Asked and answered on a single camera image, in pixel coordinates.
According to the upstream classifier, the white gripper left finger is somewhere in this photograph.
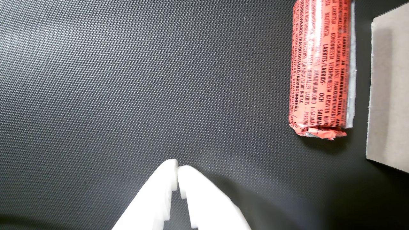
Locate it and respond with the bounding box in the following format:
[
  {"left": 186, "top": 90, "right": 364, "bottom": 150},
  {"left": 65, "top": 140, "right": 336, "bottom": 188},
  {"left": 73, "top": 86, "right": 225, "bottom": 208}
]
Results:
[{"left": 112, "top": 159, "right": 178, "bottom": 230}]

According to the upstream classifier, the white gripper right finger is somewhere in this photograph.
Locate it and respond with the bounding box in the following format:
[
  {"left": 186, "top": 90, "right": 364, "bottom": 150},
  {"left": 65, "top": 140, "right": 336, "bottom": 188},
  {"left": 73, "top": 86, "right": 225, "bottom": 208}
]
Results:
[{"left": 178, "top": 165, "right": 252, "bottom": 230}]

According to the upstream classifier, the red candy roll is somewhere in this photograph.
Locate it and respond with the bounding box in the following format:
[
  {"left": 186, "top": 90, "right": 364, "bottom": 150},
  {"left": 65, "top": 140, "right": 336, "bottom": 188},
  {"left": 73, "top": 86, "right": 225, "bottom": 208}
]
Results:
[{"left": 289, "top": 0, "right": 357, "bottom": 140}]

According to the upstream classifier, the small open cardboard box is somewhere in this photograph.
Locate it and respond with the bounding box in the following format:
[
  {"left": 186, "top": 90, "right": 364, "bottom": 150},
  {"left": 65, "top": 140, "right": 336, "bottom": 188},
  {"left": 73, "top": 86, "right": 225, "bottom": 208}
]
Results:
[{"left": 366, "top": 3, "right": 409, "bottom": 173}]

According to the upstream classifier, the dark grey textured mat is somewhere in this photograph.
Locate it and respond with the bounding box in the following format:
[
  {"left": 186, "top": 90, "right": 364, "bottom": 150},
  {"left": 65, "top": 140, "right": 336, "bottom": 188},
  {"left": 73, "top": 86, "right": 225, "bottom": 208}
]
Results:
[{"left": 0, "top": 0, "right": 409, "bottom": 230}]

